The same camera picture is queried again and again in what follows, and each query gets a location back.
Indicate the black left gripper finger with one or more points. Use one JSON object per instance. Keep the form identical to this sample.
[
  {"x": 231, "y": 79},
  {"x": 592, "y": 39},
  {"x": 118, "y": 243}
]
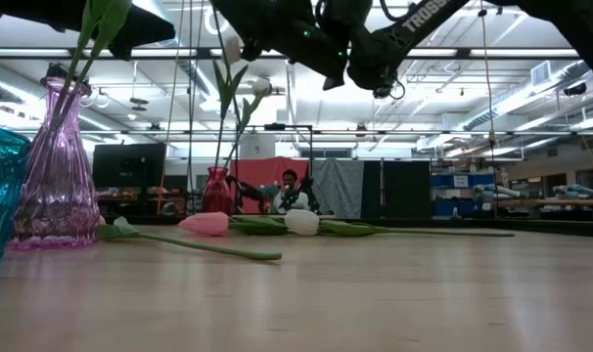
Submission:
[{"x": 147, "y": 29}]

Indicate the purple ribbed glass vase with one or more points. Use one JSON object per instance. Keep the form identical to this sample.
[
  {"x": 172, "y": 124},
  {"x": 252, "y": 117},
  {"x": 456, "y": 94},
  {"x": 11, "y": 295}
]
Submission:
[{"x": 57, "y": 195}]

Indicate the pink artificial tulip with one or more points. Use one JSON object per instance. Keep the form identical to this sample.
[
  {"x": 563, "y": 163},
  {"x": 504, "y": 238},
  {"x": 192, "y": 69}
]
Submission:
[
  {"x": 206, "y": 224},
  {"x": 267, "y": 254}
]

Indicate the small black robot arm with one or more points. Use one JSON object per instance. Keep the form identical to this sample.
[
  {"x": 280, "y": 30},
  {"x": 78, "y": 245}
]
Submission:
[
  {"x": 313, "y": 195},
  {"x": 245, "y": 188}
]

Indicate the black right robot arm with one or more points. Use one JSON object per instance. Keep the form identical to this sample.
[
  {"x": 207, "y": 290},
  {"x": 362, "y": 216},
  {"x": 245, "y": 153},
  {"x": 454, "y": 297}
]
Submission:
[{"x": 424, "y": 24}]

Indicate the red glass vase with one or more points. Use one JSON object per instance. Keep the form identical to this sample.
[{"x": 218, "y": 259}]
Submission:
[{"x": 216, "y": 193}]

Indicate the teal glass vase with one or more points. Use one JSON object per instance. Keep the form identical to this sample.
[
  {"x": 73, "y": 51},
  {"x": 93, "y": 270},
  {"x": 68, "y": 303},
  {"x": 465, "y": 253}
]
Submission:
[{"x": 3, "y": 195}]

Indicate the black monitor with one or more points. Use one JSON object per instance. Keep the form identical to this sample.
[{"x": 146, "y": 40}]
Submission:
[{"x": 130, "y": 163}]

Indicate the red cloth backdrop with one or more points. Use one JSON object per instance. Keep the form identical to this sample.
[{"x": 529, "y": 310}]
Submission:
[{"x": 257, "y": 171}]

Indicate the person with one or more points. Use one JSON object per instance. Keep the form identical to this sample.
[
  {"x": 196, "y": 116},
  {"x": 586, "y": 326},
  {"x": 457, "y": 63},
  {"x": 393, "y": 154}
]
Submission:
[{"x": 290, "y": 178}]

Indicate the grey curtain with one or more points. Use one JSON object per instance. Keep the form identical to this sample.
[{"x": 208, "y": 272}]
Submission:
[{"x": 343, "y": 190}]

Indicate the black bar with light strips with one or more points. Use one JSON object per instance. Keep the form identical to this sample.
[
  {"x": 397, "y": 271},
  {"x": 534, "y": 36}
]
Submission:
[{"x": 463, "y": 53}]

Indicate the black partition panel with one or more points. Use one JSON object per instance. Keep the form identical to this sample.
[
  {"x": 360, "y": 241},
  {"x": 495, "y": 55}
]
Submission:
[{"x": 406, "y": 190}]

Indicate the blue storage shelf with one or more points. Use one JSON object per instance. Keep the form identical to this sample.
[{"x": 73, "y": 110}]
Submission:
[{"x": 443, "y": 181}]

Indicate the white and blue equipment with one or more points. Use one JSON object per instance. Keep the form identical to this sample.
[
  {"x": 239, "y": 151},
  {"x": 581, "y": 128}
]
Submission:
[
  {"x": 497, "y": 190},
  {"x": 580, "y": 191}
]

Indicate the long wooden workbench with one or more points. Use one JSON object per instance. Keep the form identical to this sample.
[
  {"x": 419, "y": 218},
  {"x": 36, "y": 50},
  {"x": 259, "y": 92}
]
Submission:
[{"x": 546, "y": 202}]

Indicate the silver ceiling air duct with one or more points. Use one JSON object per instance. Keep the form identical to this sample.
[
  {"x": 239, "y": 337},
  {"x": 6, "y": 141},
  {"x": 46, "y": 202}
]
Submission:
[{"x": 521, "y": 95}]

